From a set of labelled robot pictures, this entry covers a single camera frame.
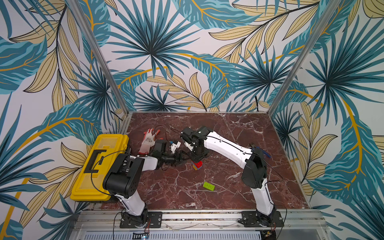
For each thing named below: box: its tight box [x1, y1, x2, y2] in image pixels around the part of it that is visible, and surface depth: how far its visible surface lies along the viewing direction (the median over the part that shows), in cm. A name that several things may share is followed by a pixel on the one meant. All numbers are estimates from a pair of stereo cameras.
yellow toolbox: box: [70, 134, 129, 202], surface depth 79 cm
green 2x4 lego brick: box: [203, 181, 215, 192], surface depth 86 cm
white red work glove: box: [138, 128, 161, 155], surface depth 103 cm
